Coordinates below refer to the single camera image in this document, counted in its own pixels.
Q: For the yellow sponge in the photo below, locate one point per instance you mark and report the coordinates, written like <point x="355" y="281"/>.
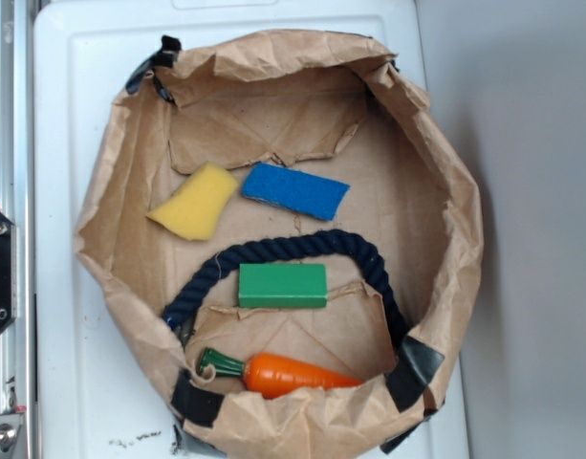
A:
<point x="193" y="211"/>

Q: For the aluminium frame rail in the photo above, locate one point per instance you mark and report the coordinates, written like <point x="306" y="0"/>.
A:
<point x="19" y="433"/>

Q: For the green wooden block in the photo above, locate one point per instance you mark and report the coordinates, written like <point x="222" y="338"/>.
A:
<point x="277" y="285"/>

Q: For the white plastic tray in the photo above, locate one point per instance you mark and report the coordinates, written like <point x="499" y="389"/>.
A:
<point x="94" y="401"/>

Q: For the brown paper bag basket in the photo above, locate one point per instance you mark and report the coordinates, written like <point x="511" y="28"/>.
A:
<point x="402" y="255"/>

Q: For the blue sponge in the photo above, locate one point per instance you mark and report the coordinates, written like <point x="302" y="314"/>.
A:
<point x="295" y="190"/>

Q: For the orange toy carrot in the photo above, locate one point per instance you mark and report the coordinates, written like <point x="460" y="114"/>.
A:
<point x="272" y="375"/>

